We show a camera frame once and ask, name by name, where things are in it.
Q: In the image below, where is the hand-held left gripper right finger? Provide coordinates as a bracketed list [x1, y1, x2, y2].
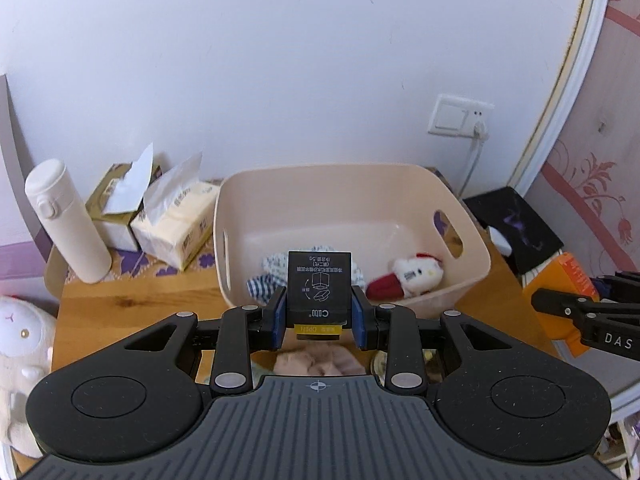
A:
[351, 286, 516, 396]

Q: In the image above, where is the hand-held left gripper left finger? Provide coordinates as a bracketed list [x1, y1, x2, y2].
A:
[122, 287, 288, 396]

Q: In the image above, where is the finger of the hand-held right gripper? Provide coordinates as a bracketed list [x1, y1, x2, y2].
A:
[589, 270, 640, 306]
[531, 287, 601, 333]

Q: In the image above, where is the small black box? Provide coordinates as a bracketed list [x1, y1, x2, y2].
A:
[286, 250, 355, 341]

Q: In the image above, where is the beige fluffy cloth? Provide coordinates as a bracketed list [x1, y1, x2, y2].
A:
[274, 347, 368, 377]

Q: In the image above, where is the beige plastic storage basket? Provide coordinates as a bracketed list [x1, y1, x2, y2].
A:
[213, 162, 492, 320]

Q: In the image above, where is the orange box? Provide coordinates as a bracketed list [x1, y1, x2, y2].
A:
[522, 251, 601, 358]

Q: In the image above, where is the blue checkered cloth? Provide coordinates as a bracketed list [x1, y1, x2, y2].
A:
[246, 245, 366, 306]

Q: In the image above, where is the white and red plush toy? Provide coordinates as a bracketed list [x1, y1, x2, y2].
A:
[366, 252, 445, 302]

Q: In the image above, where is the black mouse pad purple print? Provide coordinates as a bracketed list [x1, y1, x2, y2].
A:
[462, 186, 565, 276]

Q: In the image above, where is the white charger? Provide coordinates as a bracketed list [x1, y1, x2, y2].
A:
[487, 226, 513, 257]

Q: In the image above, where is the pink floral wardrobe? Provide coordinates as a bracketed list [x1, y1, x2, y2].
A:
[507, 0, 640, 421]

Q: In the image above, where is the wooden desk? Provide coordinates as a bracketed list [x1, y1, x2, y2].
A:
[10, 165, 576, 480]

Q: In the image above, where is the gold tissue box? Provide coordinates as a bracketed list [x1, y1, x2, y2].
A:
[85, 142, 163, 252]

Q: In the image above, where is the white thermos bottle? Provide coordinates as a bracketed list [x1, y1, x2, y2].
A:
[25, 159, 113, 284]

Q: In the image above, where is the large white plush toy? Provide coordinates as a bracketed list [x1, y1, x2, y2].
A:
[0, 295, 57, 458]

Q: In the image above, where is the purple headboard panel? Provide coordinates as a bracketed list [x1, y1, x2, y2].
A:
[0, 74, 56, 281]

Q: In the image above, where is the white plug with cable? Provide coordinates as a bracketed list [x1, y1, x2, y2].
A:
[457, 119, 490, 198]

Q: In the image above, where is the white wall socket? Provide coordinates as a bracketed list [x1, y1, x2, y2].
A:
[467, 101, 495, 139]

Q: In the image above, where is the white wall switch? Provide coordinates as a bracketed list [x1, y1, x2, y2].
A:
[427, 93, 472, 136]

